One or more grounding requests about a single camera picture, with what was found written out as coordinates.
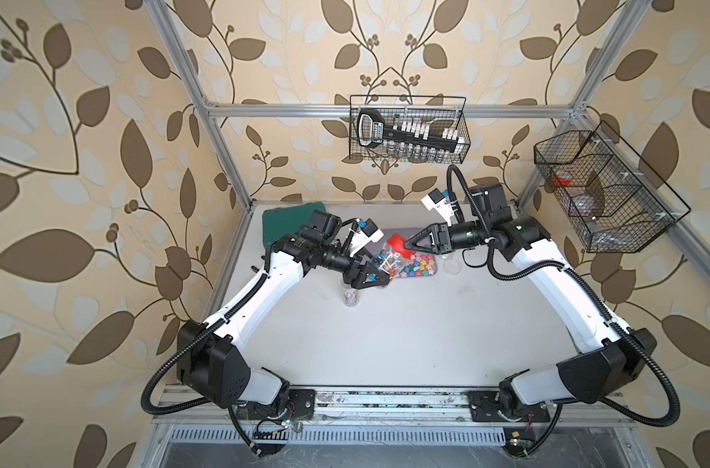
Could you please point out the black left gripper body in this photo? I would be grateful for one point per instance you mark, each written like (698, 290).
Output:
(346, 267)

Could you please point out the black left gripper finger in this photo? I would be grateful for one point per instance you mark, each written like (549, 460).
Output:
(373, 272)
(367, 282)

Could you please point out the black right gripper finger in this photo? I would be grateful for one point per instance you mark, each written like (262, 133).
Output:
(429, 234)
(423, 245)

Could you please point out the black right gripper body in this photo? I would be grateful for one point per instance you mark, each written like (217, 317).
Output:
(464, 236)

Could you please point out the red lid candy jar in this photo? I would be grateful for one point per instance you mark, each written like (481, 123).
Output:
(394, 256)

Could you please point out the clear plastic jar lid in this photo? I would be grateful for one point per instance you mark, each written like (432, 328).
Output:
(452, 267)

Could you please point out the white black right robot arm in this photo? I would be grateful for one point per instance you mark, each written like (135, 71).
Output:
(610, 353)

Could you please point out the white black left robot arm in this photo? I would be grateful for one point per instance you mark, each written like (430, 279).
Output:
(209, 357)

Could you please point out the small clear sprinkles jar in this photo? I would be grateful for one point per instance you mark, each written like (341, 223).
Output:
(350, 297)

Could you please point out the pile of star candies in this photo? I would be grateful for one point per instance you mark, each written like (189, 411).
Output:
(420, 265)

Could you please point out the lilac plastic tray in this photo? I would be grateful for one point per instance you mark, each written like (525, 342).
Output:
(403, 263)

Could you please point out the green plastic tool case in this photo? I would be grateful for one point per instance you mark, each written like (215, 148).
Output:
(281, 221)

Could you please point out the red item in basket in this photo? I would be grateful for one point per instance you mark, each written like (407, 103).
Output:
(561, 178)

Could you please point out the black socket set rack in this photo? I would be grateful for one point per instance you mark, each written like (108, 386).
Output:
(400, 131)

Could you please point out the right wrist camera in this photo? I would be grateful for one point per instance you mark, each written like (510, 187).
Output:
(439, 202)

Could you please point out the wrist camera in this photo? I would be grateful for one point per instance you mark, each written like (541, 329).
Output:
(439, 202)
(363, 233)

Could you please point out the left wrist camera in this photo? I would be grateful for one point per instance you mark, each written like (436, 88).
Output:
(363, 233)

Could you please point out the black wire basket back wall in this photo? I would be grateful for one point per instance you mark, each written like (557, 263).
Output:
(406, 100)

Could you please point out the black wire basket wall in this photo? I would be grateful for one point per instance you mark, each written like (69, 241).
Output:
(618, 201)
(406, 100)

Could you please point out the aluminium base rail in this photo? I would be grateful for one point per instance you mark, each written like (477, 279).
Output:
(423, 417)

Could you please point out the black wire basket right wall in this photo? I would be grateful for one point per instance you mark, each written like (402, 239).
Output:
(618, 201)

